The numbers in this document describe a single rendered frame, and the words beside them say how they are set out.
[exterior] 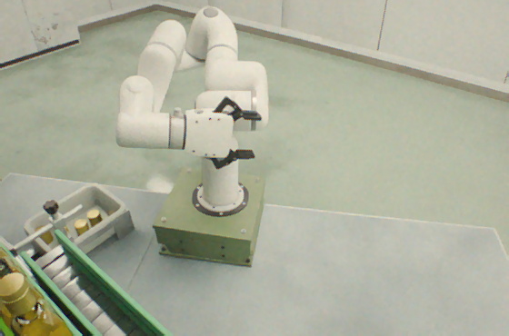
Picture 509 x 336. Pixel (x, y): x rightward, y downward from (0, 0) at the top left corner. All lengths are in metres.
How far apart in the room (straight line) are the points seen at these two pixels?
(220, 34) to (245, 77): 0.17
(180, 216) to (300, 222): 0.35
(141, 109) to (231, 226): 0.37
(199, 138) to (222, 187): 0.21
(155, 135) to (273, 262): 0.47
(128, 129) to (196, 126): 0.13
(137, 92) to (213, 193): 0.34
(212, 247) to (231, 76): 0.43
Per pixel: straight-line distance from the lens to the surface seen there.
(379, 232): 1.13
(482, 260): 1.18
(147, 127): 0.76
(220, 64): 0.93
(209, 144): 0.79
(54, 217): 0.91
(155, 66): 0.93
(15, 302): 0.57
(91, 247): 1.08
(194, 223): 0.96
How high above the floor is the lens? 1.56
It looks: 35 degrees down
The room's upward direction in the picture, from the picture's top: straight up
